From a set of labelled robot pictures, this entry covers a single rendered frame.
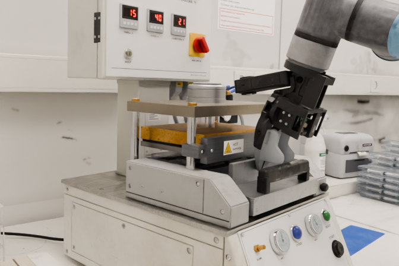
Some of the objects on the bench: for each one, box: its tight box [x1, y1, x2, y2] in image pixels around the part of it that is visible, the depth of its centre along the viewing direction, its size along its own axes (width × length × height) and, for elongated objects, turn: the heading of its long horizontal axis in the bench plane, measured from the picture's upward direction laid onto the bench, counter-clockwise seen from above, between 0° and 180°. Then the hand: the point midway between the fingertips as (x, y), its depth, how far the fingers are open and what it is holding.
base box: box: [64, 183, 354, 266], centre depth 92 cm, size 54×38×17 cm
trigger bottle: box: [303, 114, 330, 175], centre depth 164 cm, size 9×8×25 cm
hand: (258, 162), depth 81 cm, fingers closed, pressing on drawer
